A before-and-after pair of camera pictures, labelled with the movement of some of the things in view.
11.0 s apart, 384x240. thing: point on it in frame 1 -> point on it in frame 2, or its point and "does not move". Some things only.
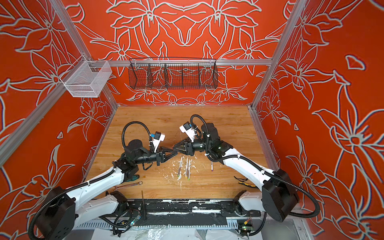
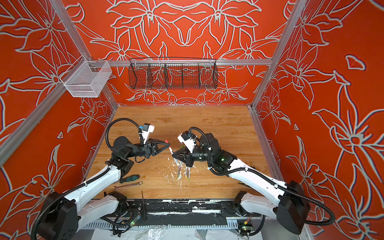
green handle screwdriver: x=128 y=177 does not move
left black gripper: x=159 y=156 -> x=149 y=149
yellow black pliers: x=243 y=182 does not move
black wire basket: x=173 y=73 does not move
